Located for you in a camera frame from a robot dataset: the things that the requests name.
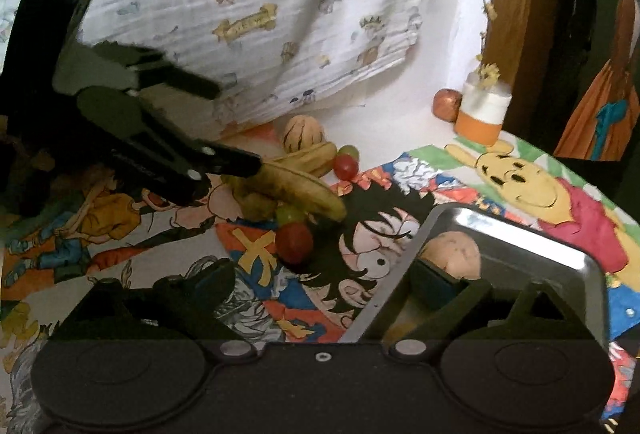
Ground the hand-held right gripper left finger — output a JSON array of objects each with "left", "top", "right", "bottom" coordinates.
[{"left": 52, "top": 260, "right": 253, "bottom": 358}]

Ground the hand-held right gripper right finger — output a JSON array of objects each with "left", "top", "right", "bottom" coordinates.
[{"left": 381, "top": 258, "right": 602, "bottom": 358}]

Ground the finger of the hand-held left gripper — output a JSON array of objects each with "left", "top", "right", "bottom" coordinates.
[
  {"left": 95, "top": 41, "right": 224, "bottom": 101},
  {"left": 76, "top": 85, "right": 264, "bottom": 206}
]

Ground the striped peach ball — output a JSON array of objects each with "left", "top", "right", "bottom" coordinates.
[
  {"left": 419, "top": 231, "right": 482, "bottom": 281},
  {"left": 282, "top": 114, "right": 326, "bottom": 155}
]

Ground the red cherry tomato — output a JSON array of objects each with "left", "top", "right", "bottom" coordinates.
[
  {"left": 332, "top": 154, "right": 357, "bottom": 181},
  {"left": 275, "top": 222, "right": 315, "bottom": 265}
]

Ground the metal tray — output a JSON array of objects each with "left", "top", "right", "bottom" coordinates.
[{"left": 340, "top": 203, "right": 612, "bottom": 356}]

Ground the brown-spotted yellow banana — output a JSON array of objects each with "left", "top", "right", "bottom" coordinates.
[{"left": 255, "top": 160, "right": 349, "bottom": 222}]

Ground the white printed blanket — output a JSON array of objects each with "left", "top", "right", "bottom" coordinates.
[{"left": 0, "top": 0, "right": 442, "bottom": 137}]

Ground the white and orange cup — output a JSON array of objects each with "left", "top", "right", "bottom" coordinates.
[{"left": 453, "top": 75, "right": 512, "bottom": 145}]

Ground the small red apple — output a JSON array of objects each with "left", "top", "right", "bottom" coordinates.
[{"left": 432, "top": 87, "right": 464, "bottom": 123}]

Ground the yellow flower twig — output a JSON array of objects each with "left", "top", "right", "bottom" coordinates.
[{"left": 472, "top": 0, "right": 504, "bottom": 91}]

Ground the wall poster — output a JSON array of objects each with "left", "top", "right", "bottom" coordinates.
[{"left": 551, "top": 0, "right": 640, "bottom": 163}]

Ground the wooden door frame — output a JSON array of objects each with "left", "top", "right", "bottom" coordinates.
[{"left": 491, "top": 0, "right": 540, "bottom": 131}]

